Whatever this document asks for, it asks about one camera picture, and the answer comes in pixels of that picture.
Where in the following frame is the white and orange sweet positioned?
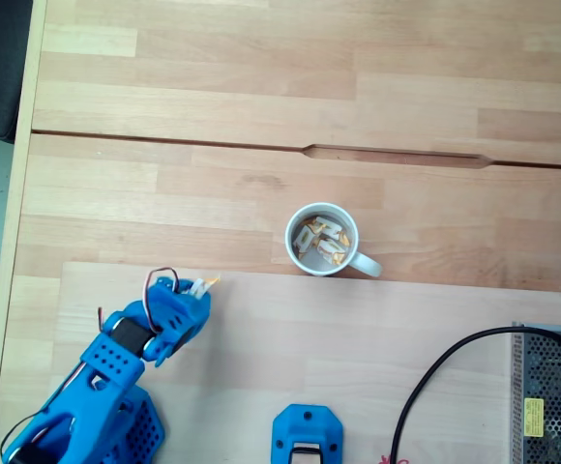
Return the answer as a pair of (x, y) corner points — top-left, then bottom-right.
(189, 274), (222, 298)
(293, 225), (317, 256)
(311, 217), (351, 246)
(314, 237), (349, 266)

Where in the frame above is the white mug with black lettering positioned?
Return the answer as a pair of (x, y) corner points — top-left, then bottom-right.
(283, 201), (384, 279)

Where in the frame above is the pale wooden board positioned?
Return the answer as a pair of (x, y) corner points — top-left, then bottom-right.
(0, 261), (561, 464)

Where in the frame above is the perforated metal power supply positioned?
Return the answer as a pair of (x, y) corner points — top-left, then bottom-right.
(509, 321), (561, 464)

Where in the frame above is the thin gripper motor wire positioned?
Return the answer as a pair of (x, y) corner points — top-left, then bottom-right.
(97, 266), (181, 335)

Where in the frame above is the thick black cable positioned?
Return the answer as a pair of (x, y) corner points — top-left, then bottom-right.
(389, 326), (561, 464)

